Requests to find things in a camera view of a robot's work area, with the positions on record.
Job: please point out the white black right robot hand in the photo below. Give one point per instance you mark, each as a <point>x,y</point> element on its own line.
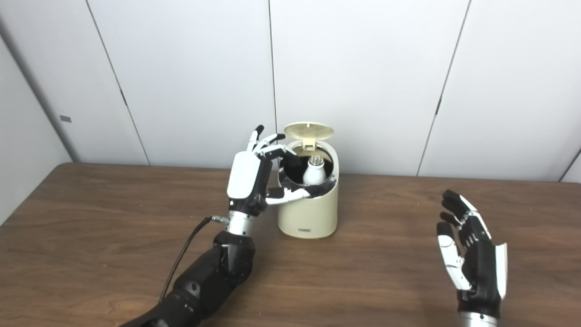
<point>483,263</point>

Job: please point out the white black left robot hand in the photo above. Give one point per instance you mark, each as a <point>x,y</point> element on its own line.
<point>245,175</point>

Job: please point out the small white plastic bottle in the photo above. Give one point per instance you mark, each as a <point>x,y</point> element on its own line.
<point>314,172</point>

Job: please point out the cream-colored bin body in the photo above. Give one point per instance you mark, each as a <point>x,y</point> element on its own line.
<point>308,213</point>

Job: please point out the cream round bin lid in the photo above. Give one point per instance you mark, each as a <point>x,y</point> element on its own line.
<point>308,129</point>

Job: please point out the small grey wall label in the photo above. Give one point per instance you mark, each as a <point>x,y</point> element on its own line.
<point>65,118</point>

